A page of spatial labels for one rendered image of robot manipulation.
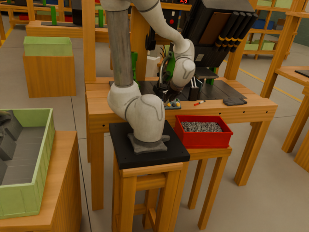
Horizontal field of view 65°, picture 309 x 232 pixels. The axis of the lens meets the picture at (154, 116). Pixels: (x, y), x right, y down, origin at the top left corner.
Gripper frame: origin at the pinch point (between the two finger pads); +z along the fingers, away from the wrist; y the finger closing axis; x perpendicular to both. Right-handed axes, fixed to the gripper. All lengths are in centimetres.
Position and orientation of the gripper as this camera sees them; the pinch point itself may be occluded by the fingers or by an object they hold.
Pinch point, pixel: (166, 101)
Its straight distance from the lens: 163.5
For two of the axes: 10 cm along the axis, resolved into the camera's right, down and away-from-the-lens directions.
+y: 9.5, -0.5, 3.0
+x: -1.8, -9.0, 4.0
